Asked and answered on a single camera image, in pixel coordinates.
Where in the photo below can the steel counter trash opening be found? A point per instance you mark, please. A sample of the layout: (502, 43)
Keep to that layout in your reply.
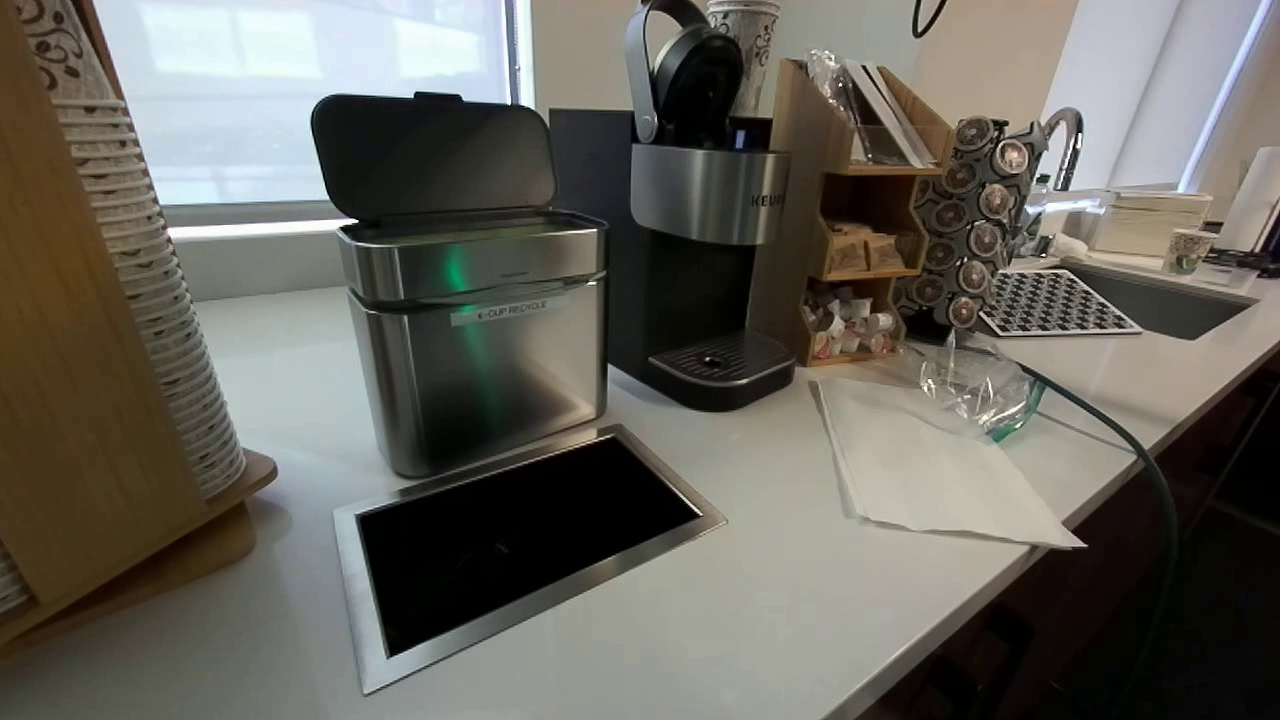
(522, 544)

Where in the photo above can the chrome faucet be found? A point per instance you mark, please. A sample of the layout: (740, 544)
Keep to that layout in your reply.
(1061, 133)

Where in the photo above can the wooden condiment organizer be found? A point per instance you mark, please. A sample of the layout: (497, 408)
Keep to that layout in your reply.
(793, 202)

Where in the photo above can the wooden cup dispenser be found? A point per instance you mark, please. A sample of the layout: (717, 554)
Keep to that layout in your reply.
(67, 403)

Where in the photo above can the patterned drying mat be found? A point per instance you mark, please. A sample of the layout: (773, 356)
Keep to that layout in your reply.
(1052, 307)

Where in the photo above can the white creamer cups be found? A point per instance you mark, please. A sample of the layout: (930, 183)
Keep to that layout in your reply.
(854, 327)

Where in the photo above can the white paper napkin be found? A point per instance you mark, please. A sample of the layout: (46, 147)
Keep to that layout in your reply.
(935, 473)

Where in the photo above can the stack of paper cups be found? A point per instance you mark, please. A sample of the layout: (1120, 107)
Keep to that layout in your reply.
(161, 292)

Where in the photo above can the stainless steel compost bin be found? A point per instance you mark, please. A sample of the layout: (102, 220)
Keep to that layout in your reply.
(464, 346)

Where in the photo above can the brown sugar packets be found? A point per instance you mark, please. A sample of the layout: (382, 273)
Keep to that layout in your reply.
(859, 250)

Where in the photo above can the black pod coffee machine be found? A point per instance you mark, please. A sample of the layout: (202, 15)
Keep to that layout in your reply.
(695, 266)

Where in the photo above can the black coffee pod carousel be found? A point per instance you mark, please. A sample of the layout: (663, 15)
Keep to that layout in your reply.
(975, 212)

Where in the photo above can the steel sink basin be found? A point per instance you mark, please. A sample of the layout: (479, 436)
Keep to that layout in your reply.
(1166, 302)

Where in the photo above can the clear-wrapped cutlery packs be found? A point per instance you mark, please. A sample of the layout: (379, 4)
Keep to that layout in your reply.
(854, 103)

